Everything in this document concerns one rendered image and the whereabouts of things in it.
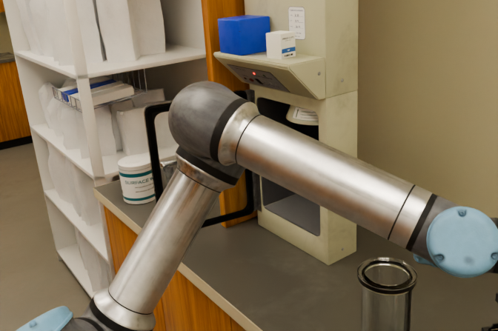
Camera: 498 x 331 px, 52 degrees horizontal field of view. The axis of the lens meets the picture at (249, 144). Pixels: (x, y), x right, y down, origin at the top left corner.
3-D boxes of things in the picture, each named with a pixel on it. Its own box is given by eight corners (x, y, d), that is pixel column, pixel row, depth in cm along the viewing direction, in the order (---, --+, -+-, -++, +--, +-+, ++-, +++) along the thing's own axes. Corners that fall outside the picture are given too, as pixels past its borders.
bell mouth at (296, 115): (318, 104, 155) (318, 87, 153) (362, 115, 141) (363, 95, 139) (273, 116, 145) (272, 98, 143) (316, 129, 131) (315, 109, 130)
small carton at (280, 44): (281, 54, 128) (279, 30, 126) (296, 56, 124) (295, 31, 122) (267, 58, 125) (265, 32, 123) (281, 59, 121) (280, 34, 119)
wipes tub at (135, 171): (149, 186, 198) (144, 150, 193) (164, 197, 188) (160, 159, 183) (118, 196, 191) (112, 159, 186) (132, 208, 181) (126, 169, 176)
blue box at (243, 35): (249, 47, 143) (247, 14, 140) (271, 50, 135) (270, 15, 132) (219, 52, 137) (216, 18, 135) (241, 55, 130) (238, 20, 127)
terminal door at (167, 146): (254, 213, 160) (247, 89, 147) (161, 239, 148) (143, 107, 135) (253, 212, 161) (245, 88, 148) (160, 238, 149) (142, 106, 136)
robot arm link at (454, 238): (161, 49, 71) (528, 210, 53) (195, 73, 81) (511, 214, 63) (124, 124, 71) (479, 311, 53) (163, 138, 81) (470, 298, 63)
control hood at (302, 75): (248, 81, 149) (246, 46, 145) (327, 98, 123) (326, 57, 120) (215, 87, 142) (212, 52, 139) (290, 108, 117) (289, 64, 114)
